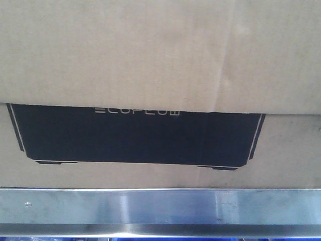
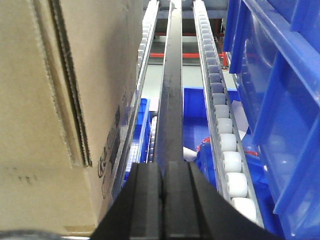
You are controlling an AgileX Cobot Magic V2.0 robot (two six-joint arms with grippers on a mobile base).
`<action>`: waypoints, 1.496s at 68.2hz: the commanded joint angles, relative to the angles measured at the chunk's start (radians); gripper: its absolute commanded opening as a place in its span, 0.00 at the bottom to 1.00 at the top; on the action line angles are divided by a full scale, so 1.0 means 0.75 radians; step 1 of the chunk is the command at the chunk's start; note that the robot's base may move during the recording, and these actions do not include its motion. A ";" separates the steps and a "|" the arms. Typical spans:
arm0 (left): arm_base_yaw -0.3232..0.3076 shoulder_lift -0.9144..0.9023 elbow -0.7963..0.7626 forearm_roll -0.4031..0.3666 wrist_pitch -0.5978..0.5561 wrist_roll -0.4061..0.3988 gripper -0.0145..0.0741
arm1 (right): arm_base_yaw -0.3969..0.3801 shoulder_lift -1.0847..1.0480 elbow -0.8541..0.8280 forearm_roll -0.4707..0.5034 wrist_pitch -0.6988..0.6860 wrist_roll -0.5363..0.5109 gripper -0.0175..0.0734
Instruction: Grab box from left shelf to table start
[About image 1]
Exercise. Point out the metal shelf front rail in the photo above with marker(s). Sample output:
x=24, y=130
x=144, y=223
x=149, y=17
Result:
x=247, y=213

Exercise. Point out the brown EcoFlow cardboard box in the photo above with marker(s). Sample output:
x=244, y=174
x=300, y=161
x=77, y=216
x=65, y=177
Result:
x=226, y=56

